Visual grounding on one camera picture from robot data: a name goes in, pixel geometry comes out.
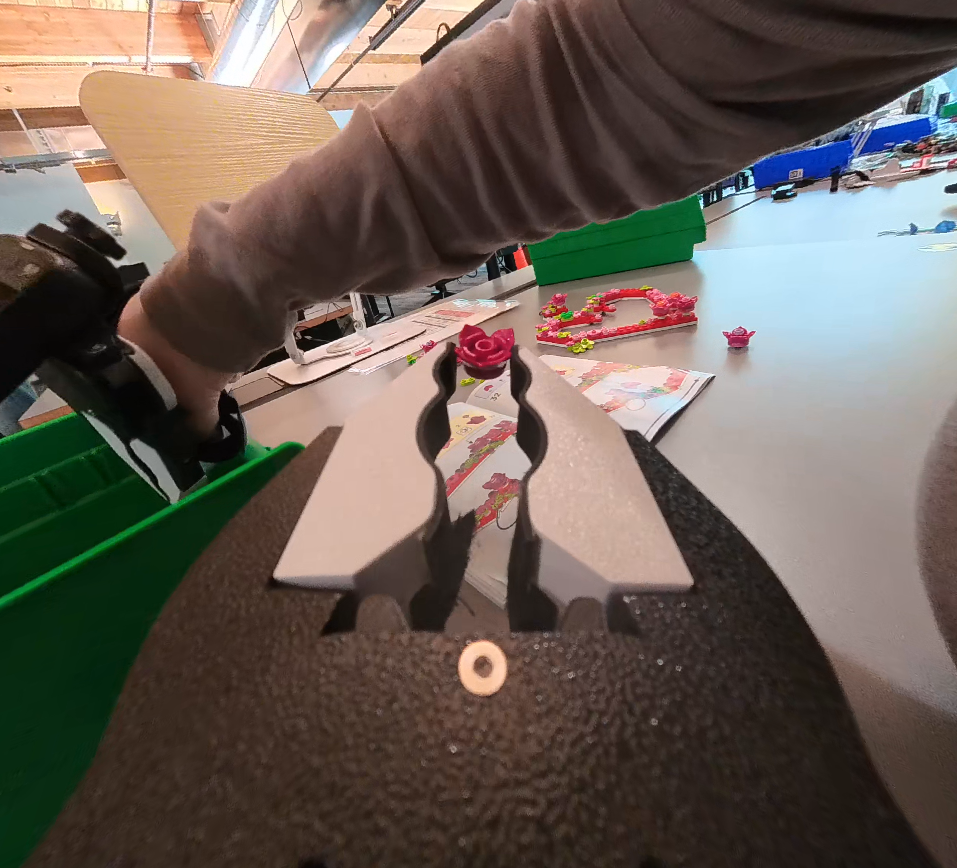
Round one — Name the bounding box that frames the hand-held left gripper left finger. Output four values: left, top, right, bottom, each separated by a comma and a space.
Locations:
273, 342, 477, 633

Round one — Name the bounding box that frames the red lego heart frame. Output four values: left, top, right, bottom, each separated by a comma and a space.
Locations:
534, 287, 700, 353

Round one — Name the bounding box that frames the wooden tilting stand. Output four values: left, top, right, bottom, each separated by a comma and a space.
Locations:
78, 70, 372, 367

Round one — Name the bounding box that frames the open lego instruction booklet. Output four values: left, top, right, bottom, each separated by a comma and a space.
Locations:
430, 352, 715, 607

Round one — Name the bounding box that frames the green plastic bin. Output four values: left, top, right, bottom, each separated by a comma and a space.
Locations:
0, 412, 305, 868
527, 195, 707, 286

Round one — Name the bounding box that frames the white printed paper sheet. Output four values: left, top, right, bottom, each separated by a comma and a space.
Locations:
351, 296, 520, 376

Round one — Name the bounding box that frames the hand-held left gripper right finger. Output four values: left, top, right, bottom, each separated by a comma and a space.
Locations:
507, 345, 696, 633

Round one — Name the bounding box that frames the blue plastic crate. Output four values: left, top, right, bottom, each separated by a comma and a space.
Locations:
751, 139, 855, 191

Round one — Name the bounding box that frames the person's right forearm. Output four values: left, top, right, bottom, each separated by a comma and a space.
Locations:
138, 0, 957, 376

